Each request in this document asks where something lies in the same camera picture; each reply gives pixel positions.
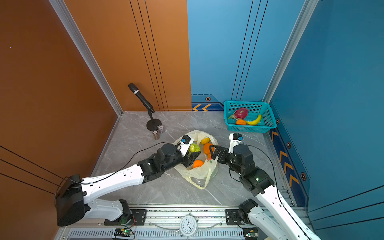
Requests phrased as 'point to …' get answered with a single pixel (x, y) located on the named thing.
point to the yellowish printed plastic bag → (201, 177)
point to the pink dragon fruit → (240, 113)
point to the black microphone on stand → (152, 124)
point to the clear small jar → (161, 129)
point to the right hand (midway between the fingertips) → (214, 148)
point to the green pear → (194, 148)
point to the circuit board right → (251, 233)
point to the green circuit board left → (122, 232)
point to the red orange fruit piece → (197, 163)
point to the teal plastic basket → (255, 108)
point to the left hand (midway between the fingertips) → (197, 148)
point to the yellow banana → (256, 121)
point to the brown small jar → (156, 135)
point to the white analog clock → (188, 225)
